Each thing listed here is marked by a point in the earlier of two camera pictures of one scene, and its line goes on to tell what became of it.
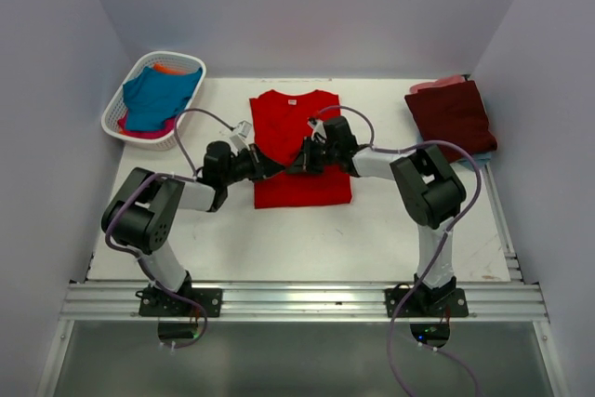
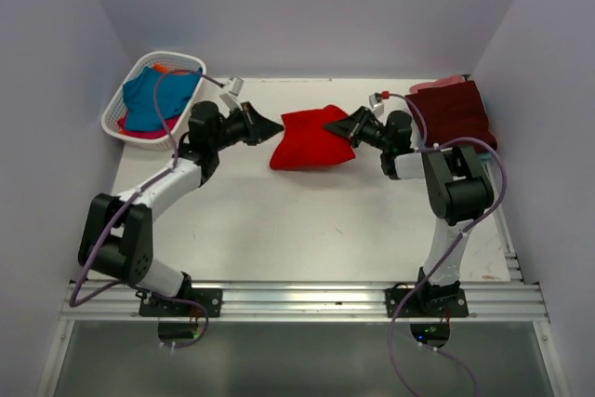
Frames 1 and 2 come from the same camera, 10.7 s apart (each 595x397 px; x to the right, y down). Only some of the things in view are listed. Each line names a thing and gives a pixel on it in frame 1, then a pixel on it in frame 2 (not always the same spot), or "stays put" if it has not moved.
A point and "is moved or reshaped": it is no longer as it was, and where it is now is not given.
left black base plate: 156,303 stays put
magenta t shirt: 168,129 stays put
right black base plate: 428,303 stays put
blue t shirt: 154,98 stays put
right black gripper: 304,162 to 348,125
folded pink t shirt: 441,82 stays put
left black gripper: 262,165 to 259,128
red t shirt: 279,125 is moved or reshaped
